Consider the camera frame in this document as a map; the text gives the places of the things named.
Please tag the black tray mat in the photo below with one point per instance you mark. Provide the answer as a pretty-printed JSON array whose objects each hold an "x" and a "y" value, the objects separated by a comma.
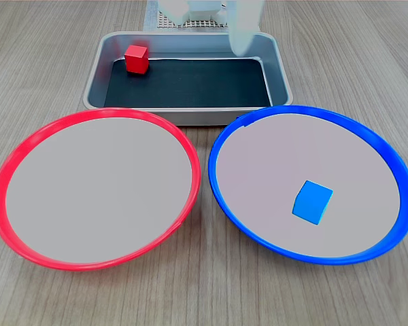
[{"x": 190, "y": 85}]

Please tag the blue-rimmed white plate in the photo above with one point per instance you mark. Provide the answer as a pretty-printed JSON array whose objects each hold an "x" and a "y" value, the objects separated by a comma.
[{"x": 258, "y": 163}]

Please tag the red cube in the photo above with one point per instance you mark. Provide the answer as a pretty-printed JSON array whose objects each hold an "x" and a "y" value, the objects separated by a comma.
[{"x": 136, "y": 61}]

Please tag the steel tray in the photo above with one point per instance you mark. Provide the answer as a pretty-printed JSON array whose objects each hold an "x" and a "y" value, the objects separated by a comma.
[{"x": 98, "y": 81}]

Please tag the blue cube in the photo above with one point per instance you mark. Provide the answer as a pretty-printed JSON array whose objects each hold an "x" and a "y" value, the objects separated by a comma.
[{"x": 311, "y": 203}]

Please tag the pale perforated base plate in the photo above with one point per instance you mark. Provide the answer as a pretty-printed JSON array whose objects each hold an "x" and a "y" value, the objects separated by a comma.
[{"x": 153, "y": 20}]

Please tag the red-rimmed white plate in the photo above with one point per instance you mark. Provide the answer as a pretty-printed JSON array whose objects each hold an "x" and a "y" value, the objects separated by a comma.
[{"x": 98, "y": 190}]

